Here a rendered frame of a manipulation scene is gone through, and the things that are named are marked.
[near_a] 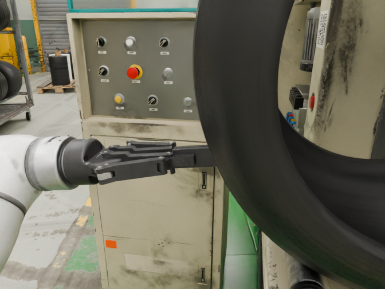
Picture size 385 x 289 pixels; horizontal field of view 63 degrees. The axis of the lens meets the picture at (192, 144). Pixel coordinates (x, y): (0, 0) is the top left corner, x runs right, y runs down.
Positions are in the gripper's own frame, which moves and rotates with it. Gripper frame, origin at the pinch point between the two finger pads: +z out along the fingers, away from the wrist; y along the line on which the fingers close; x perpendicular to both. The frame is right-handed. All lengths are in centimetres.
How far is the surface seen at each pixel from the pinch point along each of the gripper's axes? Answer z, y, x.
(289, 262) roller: 12.5, -4.8, 15.1
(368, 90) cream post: 31.7, 26.9, -2.0
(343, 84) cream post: 26.9, 26.9, -3.9
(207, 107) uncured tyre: 3.9, -9.7, -9.4
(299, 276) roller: 13.4, -8.2, 14.4
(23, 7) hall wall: -594, 785, -151
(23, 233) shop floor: -140, 103, 87
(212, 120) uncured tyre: 4.4, -10.2, -8.0
